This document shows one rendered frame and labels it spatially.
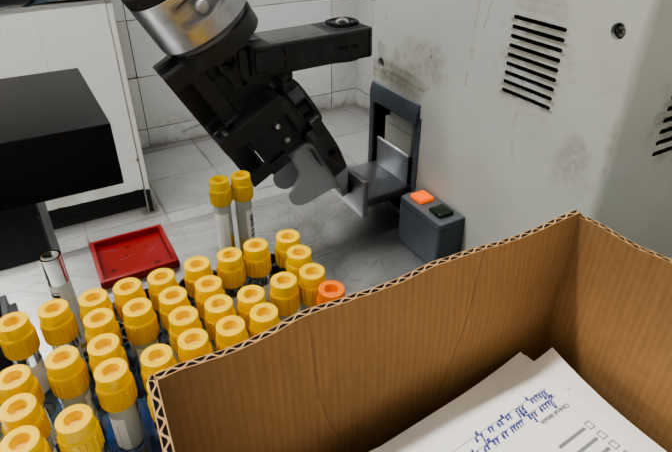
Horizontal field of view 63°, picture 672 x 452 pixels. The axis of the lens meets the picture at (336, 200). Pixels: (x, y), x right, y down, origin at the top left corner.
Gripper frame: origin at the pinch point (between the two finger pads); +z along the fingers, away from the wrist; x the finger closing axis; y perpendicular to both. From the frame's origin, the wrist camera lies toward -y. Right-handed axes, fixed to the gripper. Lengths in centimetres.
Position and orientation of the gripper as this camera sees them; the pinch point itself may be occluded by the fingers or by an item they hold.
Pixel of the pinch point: (343, 180)
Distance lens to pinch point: 54.3
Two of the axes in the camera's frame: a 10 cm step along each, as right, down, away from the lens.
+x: 4.9, 4.5, -7.4
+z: 4.3, 6.1, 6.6
